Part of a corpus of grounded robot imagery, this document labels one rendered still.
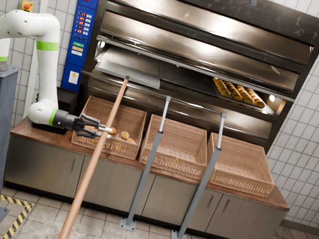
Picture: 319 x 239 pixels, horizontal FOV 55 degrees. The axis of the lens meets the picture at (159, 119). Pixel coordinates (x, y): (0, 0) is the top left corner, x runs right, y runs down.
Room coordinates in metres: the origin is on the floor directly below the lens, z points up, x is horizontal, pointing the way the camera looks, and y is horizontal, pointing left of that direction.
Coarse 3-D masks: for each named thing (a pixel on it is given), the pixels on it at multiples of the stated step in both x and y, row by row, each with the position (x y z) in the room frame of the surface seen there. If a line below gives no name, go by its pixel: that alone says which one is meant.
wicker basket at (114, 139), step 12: (84, 108) 2.44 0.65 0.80; (96, 108) 2.62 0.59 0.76; (120, 108) 2.66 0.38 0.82; (132, 108) 2.68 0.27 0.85; (84, 120) 2.57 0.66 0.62; (120, 120) 2.63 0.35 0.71; (132, 120) 2.66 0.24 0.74; (144, 120) 2.56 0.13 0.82; (84, 132) 2.18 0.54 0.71; (120, 132) 2.61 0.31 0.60; (132, 132) 2.63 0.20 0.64; (84, 144) 2.19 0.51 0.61; (108, 144) 2.21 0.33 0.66; (120, 144) 2.22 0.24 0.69; (132, 144) 2.23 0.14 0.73; (120, 156) 2.22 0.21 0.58; (132, 156) 2.23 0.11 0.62
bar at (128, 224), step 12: (84, 72) 2.27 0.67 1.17; (120, 84) 2.31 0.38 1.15; (168, 96) 2.36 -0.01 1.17; (204, 108) 2.39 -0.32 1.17; (156, 144) 2.13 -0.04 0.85; (216, 156) 2.18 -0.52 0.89; (144, 180) 2.13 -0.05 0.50; (204, 180) 2.18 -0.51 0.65; (132, 204) 2.13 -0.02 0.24; (192, 204) 2.18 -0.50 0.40; (132, 216) 2.13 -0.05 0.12; (120, 228) 2.07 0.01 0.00; (132, 228) 2.11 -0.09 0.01; (180, 228) 2.21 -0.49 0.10
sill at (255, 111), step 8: (96, 64) 2.65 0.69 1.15; (160, 80) 2.73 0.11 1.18; (176, 88) 2.73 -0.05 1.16; (184, 88) 2.74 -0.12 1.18; (200, 96) 2.76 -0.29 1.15; (208, 96) 2.77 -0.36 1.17; (224, 104) 2.79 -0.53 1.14; (232, 104) 2.80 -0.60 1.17; (240, 104) 2.84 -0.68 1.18; (256, 112) 2.83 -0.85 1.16; (264, 112) 2.85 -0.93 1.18
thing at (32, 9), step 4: (24, 0) 2.50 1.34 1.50; (28, 0) 2.51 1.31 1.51; (32, 0) 2.56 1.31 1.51; (24, 4) 2.50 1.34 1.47; (28, 4) 2.50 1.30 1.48; (32, 4) 2.50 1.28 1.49; (36, 4) 2.55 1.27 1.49; (24, 8) 2.50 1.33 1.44; (32, 8) 2.51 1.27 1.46; (36, 8) 2.57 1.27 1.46; (32, 12) 2.51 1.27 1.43
